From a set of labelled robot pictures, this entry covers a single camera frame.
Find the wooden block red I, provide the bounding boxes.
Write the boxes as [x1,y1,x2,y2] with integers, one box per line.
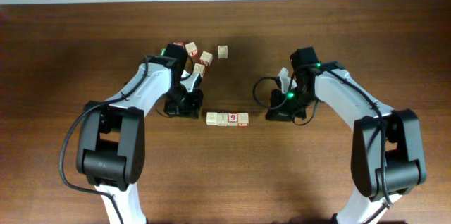
[206,112,218,125]

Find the wooden block number 1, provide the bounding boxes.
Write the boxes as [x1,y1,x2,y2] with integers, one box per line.
[216,113,228,126]

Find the wooden block green R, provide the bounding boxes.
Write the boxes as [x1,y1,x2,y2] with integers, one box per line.
[238,113,249,127]

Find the wooden block red 9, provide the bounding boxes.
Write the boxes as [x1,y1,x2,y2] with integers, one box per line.
[228,113,238,126]

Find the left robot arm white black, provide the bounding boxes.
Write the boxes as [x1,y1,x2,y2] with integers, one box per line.
[76,44,203,223]

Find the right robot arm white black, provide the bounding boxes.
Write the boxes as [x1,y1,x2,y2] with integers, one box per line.
[265,47,427,223]

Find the wooden block letter M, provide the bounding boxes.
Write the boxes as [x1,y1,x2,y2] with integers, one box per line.
[193,63,206,77]

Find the wooden block number 8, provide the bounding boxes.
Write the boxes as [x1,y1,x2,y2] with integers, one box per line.
[199,51,213,66]

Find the wooden block number 5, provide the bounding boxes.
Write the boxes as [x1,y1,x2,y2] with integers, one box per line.
[185,42,199,57]

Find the red Y wooden block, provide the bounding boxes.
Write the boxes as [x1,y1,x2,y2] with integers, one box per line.
[173,42,184,47]

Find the wooden block apple A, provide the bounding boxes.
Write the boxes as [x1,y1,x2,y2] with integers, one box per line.
[218,46,228,59]

